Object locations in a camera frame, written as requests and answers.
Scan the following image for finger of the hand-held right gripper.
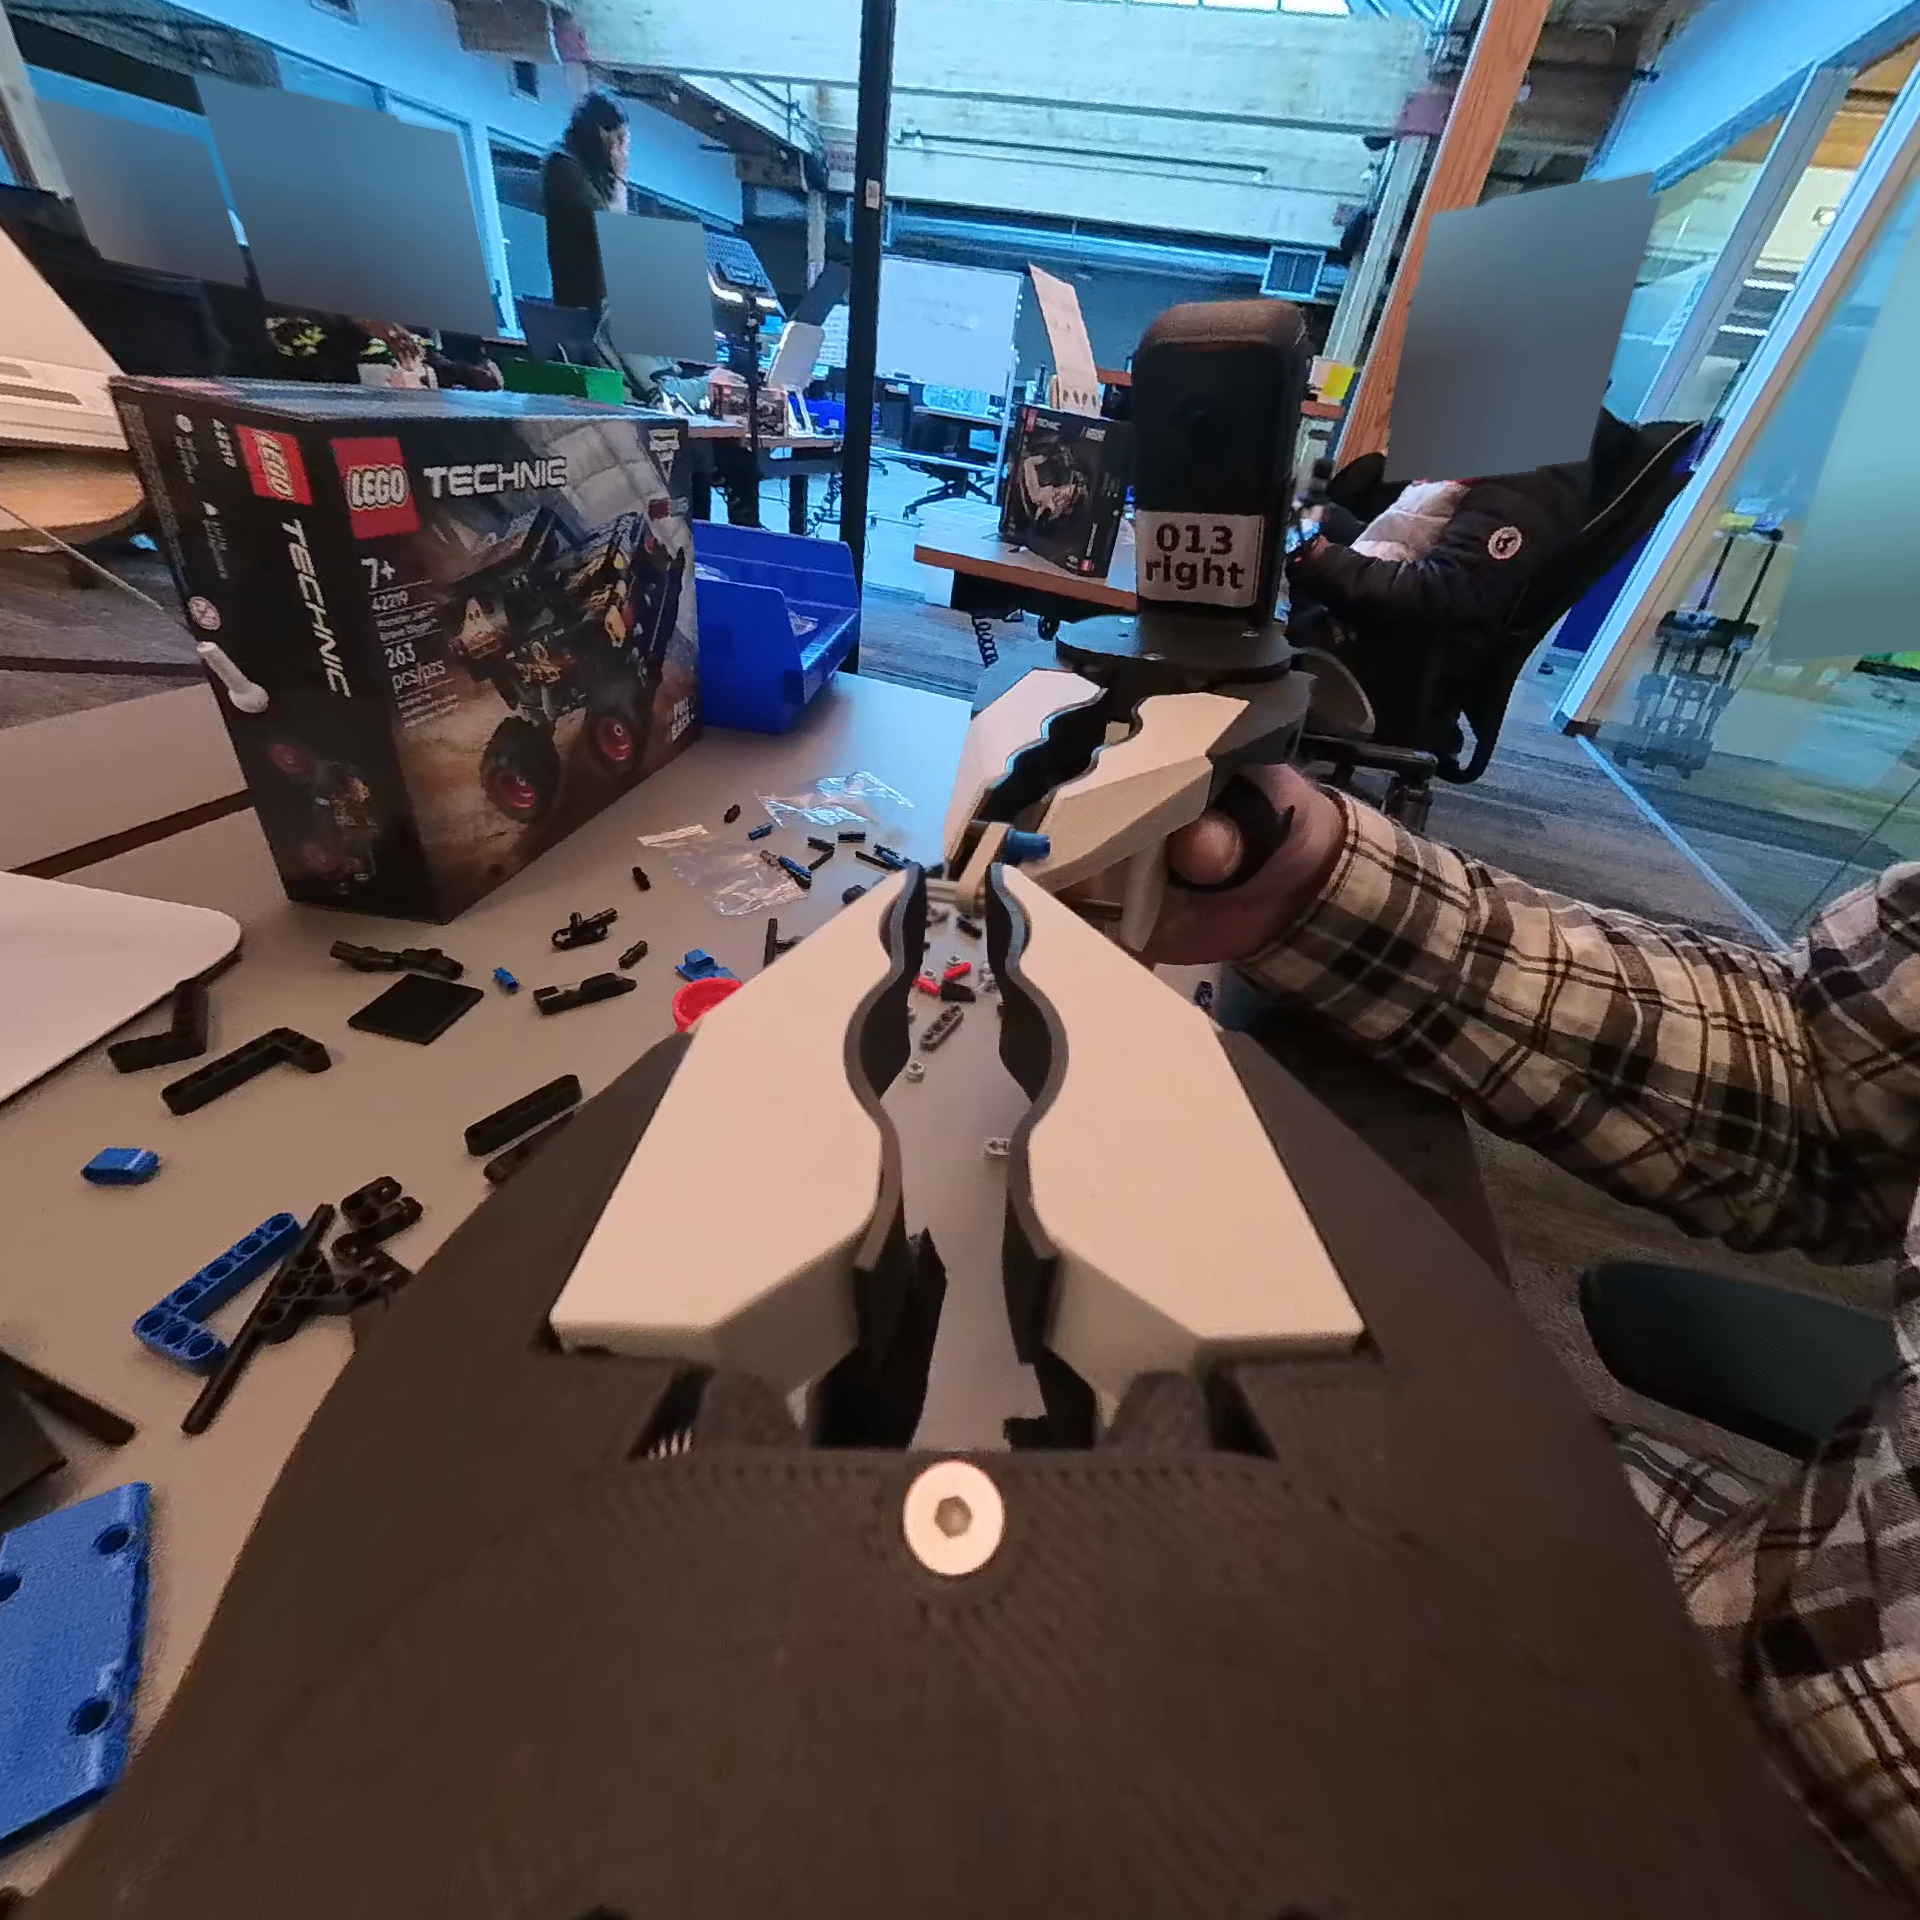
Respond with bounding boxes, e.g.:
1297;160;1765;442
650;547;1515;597
943;668;1106;884
1040;692;1255;904

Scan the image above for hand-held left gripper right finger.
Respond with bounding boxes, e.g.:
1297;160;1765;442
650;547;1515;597
983;866;1368;1450

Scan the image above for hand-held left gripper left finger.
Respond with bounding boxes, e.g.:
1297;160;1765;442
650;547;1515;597
546;866;933;1450

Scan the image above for grey beam brick assembly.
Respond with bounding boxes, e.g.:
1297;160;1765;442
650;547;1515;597
943;816;1056;922

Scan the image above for person's right forearm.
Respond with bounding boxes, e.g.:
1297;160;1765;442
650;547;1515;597
1236;790;1920;1277

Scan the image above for grey desk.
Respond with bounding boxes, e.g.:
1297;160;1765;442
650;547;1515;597
0;668;1249;1892

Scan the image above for person's right hand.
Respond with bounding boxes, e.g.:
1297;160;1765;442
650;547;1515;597
1147;756;1353;970

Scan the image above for black toy car box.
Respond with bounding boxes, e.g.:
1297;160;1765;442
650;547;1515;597
1000;405;1132;584

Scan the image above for clear plastic bag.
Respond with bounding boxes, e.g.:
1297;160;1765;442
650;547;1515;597
757;768;917;830
637;821;817;922

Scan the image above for wooden table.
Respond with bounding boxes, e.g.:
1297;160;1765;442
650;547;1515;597
912;533;1143;614

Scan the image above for cardboard sheet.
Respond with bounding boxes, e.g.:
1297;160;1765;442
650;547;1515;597
1025;262;1100;395

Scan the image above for scattered toy brick pieces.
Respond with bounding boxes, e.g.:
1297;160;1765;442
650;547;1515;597
0;802;1051;1443

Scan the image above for blue open-front bin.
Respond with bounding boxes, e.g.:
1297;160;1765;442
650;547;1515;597
691;520;864;737

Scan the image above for white board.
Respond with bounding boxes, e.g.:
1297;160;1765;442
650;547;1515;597
874;251;1025;401

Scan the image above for black flat panel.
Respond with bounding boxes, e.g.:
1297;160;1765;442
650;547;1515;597
348;976;488;1046

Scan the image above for wooden pillar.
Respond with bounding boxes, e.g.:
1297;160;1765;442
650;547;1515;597
1332;0;1555;472

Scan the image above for thin black axle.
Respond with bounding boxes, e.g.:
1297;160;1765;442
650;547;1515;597
180;1203;341;1438

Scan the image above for black angled beam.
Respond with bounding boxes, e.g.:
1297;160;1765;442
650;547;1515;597
163;1027;332;1116
108;984;212;1074

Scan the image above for black wheeled cart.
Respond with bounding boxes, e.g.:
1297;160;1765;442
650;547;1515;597
1628;510;1789;778

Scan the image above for black toy truck box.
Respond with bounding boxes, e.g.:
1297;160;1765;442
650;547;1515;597
113;374;704;924

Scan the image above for white book stand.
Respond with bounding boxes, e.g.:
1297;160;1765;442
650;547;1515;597
0;225;275;1106

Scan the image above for blue flat panel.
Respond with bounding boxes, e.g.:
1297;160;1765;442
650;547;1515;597
0;1482;156;1857

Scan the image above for open instruction booklet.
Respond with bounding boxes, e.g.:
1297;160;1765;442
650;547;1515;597
0;225;135;456

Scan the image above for black steel post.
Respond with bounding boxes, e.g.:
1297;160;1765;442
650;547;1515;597
840;0;899;589

